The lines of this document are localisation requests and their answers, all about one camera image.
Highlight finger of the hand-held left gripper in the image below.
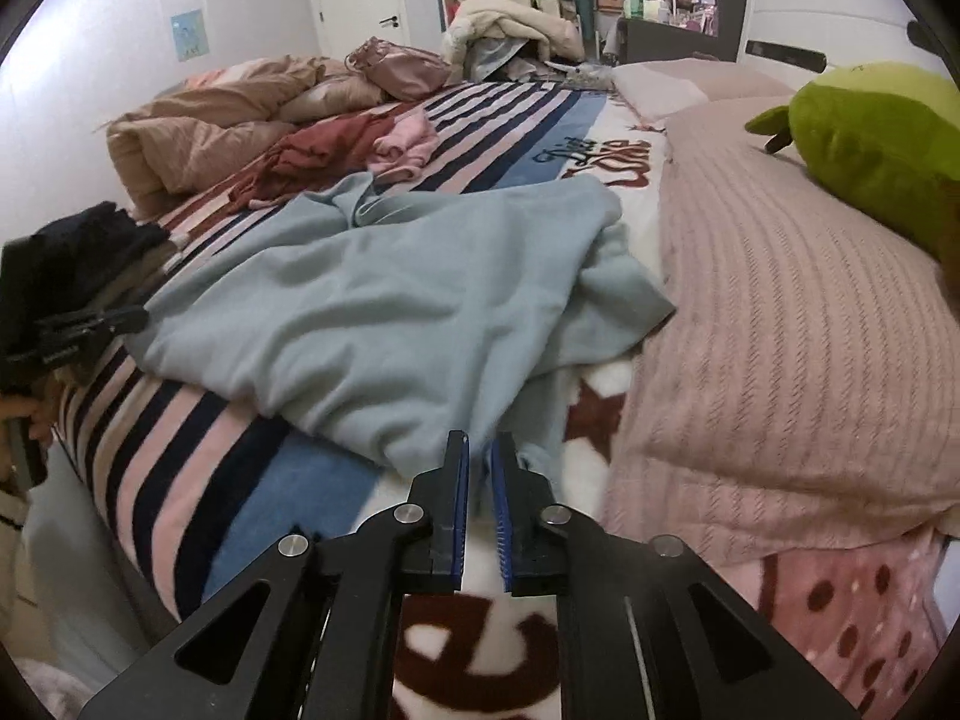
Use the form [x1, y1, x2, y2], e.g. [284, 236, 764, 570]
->
[0, 341, 102, 380]
[34, 302, 149, 350]

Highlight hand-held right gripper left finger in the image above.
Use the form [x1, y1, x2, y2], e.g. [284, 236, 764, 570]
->
[75, 429, 472, 720]

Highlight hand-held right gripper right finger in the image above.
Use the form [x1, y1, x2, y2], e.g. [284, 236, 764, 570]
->
[487, 431, 860, 720]

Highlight light blue sweatshirt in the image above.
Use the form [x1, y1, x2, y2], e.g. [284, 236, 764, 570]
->
[124, 172, 680, 481]

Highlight person's left forearm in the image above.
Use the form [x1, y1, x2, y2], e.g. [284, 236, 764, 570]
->
[0, 476, 35, 548]

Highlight person's left hand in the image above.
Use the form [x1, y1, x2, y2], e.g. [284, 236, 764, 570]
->
[0, 388, 47, 466]

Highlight dark navy garment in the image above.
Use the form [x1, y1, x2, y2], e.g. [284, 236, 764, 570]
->
[4, 201, 175, 293]

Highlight beige quilt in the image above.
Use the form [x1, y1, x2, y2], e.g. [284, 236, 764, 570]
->
[105, 54, 391, 218]

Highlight dark red garment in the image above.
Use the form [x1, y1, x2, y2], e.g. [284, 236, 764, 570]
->
[229, 112, 398, 215]

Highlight large pink ribbed pillow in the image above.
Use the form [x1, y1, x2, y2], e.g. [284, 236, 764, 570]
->
[600, 94, 960, 567]

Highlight pink garment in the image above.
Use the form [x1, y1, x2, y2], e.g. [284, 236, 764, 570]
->
[366, 109, 440, 182]

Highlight pink handbag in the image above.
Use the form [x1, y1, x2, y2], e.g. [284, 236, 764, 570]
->
[345, 37, 451, 102]

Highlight small grey cloth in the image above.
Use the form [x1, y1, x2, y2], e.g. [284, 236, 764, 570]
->
[559, 61, 617, 89]

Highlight small pink pillow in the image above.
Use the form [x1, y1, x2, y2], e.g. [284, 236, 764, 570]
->
[611, 58, 796, 121]

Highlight white coat pile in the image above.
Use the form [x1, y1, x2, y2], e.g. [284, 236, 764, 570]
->
[442, 0, 586, 83]

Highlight dark desk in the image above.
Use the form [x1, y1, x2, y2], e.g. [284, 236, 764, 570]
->
[616, 15, 740, 65]

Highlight green avocado plush toy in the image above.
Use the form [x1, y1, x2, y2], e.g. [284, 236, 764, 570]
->
[745, 64, 960, 256]

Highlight blue wall poster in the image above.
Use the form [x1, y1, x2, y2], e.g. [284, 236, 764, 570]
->
[171, 9, 207, 61]

